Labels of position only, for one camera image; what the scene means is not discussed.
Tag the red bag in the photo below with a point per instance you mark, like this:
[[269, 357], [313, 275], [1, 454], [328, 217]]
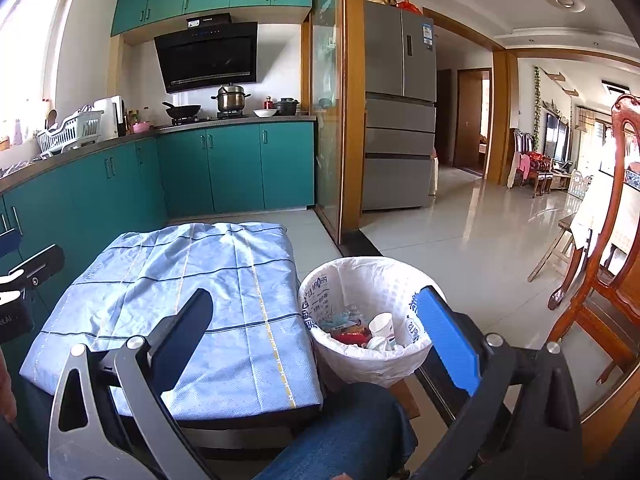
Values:
[[410, 6]]

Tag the wood-framed glass partition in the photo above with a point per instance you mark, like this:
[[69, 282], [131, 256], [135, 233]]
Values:
[[327, 85]]

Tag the kitchen window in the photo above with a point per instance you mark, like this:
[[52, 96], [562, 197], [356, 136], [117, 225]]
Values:
[[30, 60]]

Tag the steel cooking pot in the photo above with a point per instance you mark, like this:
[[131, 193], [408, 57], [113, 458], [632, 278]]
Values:
[[231, 100]]

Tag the black lidded pot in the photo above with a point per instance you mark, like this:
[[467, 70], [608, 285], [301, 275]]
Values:
[[286, 106]]

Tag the person's left hand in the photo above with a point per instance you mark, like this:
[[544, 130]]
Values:
[[5, 385]]

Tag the black wok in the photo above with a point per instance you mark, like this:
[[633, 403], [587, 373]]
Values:
[[182, 110]]

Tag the white kitchen appliance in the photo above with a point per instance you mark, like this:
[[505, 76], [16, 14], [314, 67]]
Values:
[[107, 117]]

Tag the black low table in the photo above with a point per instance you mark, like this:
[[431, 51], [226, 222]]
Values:
[[240, 425]]

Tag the ceiling air vent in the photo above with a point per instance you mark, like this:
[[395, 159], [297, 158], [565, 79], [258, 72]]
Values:
[[616, 87]]

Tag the white paper cup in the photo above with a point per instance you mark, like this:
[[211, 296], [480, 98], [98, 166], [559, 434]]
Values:
[[382, 327]]

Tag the white playpen fence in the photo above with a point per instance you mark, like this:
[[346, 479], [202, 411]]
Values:
[[582, 182]]

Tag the grey refrigerator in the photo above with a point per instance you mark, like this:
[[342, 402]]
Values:
[[395, 110]]

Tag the brown wooden door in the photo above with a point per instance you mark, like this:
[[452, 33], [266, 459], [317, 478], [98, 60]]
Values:
[[465, 125]]

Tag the white dish rack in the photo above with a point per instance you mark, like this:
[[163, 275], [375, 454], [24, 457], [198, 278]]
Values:
[[70, 132]]

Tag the bin with white plastic liner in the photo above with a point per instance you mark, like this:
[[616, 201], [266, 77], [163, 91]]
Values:
[[350, 280]]

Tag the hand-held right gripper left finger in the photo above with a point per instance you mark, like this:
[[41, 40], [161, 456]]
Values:
[[192, 320]]

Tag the blue checked tablecloth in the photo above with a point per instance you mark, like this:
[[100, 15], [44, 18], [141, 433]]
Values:
[[240, 285]]

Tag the gas stove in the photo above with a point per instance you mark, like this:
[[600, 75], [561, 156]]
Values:
[[225, 116]]

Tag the pink bowl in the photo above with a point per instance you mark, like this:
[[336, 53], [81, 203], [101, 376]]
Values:
[[141, 127]]

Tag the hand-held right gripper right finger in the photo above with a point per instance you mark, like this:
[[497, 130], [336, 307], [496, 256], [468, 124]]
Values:
[[445, 335]]

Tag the teal lower cabinets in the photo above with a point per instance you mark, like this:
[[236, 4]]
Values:
[[235, 170]]

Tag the person's leg in jeans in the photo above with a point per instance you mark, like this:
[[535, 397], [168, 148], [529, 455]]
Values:
[[340, 430]]

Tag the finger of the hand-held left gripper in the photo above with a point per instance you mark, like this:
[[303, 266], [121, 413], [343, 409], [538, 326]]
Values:
[[10, 244], [40, 265]]

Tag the wooden armchair red cushion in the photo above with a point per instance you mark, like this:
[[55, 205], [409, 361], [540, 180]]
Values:
[[535, 170]]

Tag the dining table cream cloth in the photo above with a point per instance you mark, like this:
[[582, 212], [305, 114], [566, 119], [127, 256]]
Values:
[[590, 220]]

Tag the white bowl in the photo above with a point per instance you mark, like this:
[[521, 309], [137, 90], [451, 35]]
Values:
[[265, 113]]

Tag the carved wooden chair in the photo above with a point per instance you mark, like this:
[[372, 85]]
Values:
[[595, 332]]

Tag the black range hood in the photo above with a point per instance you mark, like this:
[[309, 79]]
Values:
[[210, 55]]

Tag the artificial vine garland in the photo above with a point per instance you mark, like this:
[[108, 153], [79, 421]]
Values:
[[537, 105]]

